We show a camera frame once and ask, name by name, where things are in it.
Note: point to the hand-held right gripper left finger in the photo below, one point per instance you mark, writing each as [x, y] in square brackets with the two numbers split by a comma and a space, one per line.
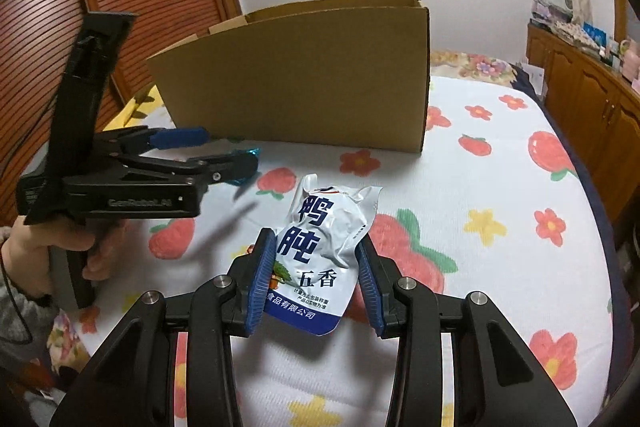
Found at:
[262, 277]

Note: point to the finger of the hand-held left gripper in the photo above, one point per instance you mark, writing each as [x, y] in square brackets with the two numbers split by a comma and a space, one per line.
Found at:
[220, 168]
[180, 138]

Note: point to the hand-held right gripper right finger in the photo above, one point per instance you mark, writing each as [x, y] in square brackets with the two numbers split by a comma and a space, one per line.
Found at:
[369, 287]

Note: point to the blue candy wrapper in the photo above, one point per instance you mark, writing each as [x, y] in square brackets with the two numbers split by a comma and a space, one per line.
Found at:
[250, 151]

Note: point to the white blue snack packet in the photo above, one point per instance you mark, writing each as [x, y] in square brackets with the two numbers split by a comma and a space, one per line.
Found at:
[320, 247]

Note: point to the cardboard box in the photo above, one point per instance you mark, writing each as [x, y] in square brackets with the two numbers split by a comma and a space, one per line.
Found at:
[300, 82]

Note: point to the person's left forearm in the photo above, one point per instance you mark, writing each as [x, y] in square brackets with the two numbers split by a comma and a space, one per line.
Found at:
[20, 312]

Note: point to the person's left hand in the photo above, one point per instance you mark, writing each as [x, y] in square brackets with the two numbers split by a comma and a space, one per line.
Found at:
[25, 242]

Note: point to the fruit print bed sheet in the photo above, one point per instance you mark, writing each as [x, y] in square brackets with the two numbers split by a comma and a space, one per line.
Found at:
[450, 187]

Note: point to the floral pajama clothing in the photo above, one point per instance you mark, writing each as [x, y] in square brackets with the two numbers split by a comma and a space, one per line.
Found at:
[65, 342]

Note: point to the floral pillow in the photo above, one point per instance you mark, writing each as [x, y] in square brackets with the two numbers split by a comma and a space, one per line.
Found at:
[475, 66]

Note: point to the wooden cabinet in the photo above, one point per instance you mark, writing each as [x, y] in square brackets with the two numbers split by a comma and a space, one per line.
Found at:
[590, 107]

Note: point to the clutter on sideboard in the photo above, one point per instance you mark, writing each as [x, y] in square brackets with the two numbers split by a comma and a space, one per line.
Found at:
[555, 19]

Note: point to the blue packets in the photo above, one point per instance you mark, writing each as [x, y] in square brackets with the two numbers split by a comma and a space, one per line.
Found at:
[595, 37]

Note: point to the pink bottle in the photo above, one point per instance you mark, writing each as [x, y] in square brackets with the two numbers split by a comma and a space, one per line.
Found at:
[631, 57]

